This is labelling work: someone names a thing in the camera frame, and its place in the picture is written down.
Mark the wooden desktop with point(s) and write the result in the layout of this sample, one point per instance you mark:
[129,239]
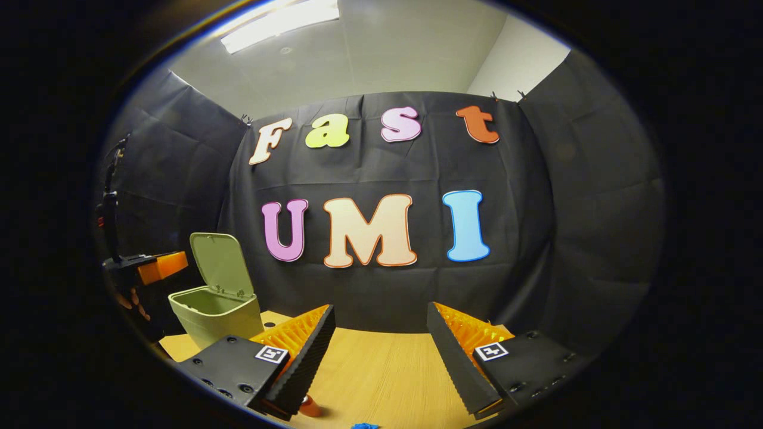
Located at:
[387,381]

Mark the black backdrop cloth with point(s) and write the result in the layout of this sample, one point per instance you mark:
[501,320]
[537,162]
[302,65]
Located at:
[387,286]

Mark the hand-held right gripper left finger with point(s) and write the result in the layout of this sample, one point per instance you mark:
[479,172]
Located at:
[310,363]

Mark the green desktop garbage bin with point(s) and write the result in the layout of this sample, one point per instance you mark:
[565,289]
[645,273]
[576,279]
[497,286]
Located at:
[226,316]

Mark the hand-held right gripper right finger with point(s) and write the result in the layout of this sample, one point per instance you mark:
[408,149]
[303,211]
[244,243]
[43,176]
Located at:
[453,363]

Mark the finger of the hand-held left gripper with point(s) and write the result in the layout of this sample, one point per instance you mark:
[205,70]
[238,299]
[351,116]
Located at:
[164,268]

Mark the blue paper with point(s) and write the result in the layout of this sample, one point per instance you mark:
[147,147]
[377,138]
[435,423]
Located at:
[365,426]

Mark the red pop can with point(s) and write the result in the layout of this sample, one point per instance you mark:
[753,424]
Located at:
[310,408]

